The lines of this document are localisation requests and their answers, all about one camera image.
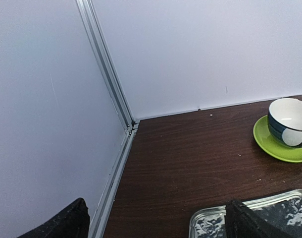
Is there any green saucer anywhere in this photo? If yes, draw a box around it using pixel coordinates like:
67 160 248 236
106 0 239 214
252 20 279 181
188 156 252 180
253 116 302 163

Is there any bunny print tin lid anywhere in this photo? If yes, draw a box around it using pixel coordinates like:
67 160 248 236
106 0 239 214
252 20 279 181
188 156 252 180
189 188 302 238

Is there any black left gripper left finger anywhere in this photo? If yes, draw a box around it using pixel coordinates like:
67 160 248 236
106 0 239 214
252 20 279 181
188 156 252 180
21 198 90 238

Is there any left side frame rail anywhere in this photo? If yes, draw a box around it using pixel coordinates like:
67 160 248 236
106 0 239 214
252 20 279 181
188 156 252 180
88 123 139 238

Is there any left aluminium frame post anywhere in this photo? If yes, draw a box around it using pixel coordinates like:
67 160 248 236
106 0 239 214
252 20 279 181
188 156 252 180
76 0 138 133

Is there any dark white-lined cup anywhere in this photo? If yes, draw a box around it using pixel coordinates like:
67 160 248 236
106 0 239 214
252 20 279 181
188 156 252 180
267 98 302 148

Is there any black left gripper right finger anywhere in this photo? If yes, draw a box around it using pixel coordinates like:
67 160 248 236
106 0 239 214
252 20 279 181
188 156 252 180
225 200 300 238

